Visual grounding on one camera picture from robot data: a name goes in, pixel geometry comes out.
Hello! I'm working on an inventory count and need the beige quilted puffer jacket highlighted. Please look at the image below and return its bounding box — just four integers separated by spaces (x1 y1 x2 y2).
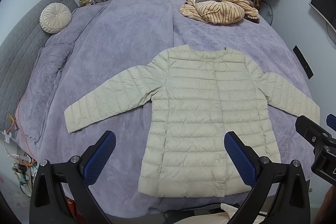
64 45 320 198

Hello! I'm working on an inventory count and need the grey quilted headboard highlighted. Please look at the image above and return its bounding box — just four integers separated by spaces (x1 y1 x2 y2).
0 0 78 131

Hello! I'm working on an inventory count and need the striped beige fleece garment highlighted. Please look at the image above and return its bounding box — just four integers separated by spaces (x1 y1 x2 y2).
179 0 260 25

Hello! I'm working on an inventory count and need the lavender fleece bed blanket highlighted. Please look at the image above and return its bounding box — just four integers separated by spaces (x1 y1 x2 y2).
15 0 309 218

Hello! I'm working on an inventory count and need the round cream pleated cushion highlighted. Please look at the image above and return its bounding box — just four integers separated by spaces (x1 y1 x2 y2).
39 2 72 34

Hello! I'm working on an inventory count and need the white power strip with cables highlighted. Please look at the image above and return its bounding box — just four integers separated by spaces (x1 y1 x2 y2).
1 130 33 198

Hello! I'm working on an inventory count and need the orange cable by bed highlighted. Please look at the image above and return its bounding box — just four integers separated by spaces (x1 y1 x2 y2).
7 100 36 169

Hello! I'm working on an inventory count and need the wall mounted monitor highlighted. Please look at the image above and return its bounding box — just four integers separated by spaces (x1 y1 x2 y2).
310 0 336 31

